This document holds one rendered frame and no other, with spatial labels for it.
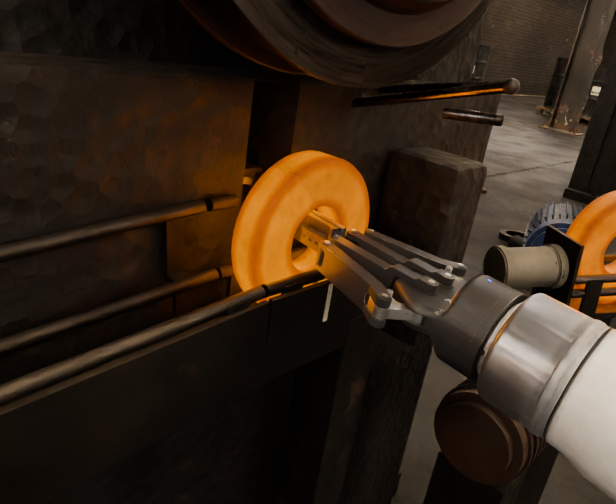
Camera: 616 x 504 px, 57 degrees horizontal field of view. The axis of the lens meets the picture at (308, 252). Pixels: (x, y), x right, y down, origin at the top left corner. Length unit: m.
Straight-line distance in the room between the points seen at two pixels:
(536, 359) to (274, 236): 0.23
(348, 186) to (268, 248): 0.11
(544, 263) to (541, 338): 0.39
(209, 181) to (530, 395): 0.32
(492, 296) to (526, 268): 0.35
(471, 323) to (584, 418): 0.09
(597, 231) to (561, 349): 0.43
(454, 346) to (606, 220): 0.43
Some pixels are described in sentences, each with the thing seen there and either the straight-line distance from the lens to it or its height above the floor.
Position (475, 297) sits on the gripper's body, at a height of 0.76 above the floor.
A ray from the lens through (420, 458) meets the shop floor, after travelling 1.48.
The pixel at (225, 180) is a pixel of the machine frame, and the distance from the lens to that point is 0.54.
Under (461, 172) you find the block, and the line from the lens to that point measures 0.67.
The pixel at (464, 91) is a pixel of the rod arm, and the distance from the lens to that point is 0.54.
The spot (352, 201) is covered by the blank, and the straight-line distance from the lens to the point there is 0.55.
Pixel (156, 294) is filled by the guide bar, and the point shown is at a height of 0.70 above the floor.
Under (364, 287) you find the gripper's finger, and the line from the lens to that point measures 0.44.
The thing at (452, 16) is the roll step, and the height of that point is 0.95.
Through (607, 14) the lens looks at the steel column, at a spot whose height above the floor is 1.63.
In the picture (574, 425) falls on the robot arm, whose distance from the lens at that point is 0.40.
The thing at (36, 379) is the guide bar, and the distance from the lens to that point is 0.39.
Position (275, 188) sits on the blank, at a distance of 0.48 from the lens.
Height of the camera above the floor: 0.92
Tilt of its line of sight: 22 degrees down
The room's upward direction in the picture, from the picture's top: 9 degrees clockwise
